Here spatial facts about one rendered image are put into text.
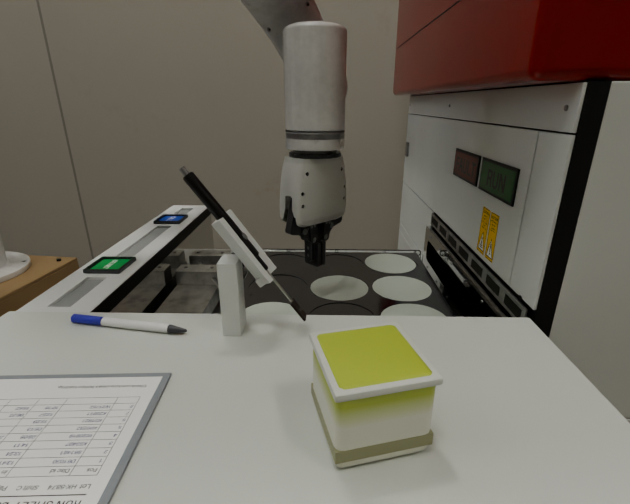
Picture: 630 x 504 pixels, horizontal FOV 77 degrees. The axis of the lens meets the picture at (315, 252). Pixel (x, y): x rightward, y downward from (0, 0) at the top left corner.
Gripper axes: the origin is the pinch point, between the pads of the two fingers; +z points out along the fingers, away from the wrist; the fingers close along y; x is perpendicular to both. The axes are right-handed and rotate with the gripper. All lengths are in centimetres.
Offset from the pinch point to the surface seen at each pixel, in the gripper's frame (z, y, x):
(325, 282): 8.0, -5.2, -3.0
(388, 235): 59, -160, -107
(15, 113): -16, 5, -279
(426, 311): 8.0, -9.6, 15.1
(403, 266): 8.0, -21.6, 1.9
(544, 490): 1.4, 15.4, 39.7
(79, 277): 2.0, 29.5, -19.1
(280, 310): 8.0, 7.0, -0.2
